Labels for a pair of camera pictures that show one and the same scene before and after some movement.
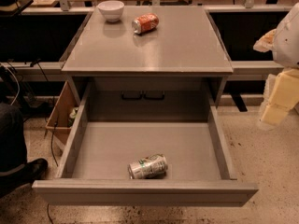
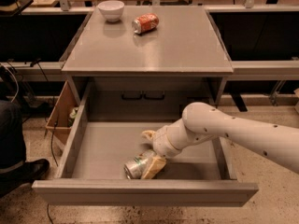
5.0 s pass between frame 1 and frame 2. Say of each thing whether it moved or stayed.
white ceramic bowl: stayed
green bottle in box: stayed
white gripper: moved
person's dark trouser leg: stayed
